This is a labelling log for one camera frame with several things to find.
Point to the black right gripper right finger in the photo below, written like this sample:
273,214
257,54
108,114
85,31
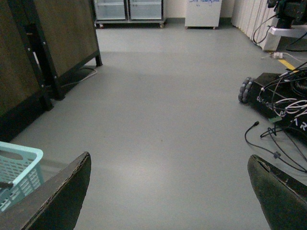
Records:
283,199

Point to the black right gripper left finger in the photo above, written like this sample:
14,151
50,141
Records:
55,205

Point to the dark wooden display stand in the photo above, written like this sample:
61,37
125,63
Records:
42,44

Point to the grey omni wheel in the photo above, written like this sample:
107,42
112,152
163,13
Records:
245,89

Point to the white chest freezer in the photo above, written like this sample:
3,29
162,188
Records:
203,13

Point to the light blue plastic basket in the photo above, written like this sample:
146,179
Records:
20,173

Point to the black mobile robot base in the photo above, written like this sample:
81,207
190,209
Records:
282,100

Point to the white power strip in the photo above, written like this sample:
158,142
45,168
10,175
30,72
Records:
282,55

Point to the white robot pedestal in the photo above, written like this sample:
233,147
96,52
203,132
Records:
274,35

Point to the glass door refrigerator cabinet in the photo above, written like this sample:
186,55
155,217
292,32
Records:
129,11

